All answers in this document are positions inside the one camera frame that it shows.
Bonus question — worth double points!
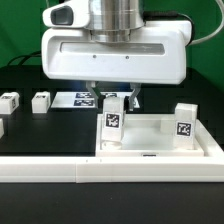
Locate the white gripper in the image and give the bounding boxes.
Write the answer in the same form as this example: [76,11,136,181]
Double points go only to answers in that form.
[41,0,192,111]

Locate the white square tabletop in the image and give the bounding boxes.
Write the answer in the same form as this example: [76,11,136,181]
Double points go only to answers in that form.
[95,114,204,157]

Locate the white marker plate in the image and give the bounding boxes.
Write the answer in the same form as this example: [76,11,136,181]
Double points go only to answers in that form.
[51,92,140,109]

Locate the white block left edge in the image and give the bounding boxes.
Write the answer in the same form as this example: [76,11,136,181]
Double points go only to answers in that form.
[0,118,4,139]

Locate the white L-shaped fence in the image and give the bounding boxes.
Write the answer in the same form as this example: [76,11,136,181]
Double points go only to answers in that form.
[0,124,224,183]

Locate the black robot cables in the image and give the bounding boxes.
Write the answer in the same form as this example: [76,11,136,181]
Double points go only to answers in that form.
[6,49,44,67]

